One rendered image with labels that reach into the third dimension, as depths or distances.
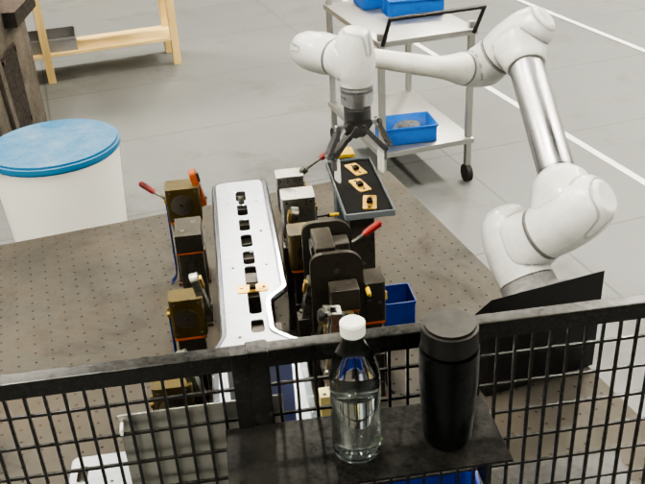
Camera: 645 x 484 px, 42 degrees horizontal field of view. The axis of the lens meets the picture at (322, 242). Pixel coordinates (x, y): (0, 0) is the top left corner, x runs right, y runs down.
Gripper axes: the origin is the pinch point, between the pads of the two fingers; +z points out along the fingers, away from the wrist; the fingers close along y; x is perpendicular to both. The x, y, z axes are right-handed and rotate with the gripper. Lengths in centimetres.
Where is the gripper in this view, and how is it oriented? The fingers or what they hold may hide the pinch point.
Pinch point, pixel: (359, 172)
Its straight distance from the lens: 241.0
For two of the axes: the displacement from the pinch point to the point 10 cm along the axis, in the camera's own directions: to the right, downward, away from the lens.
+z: 0.5, 8.7, 4.9
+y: -9.2, 2.3, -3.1
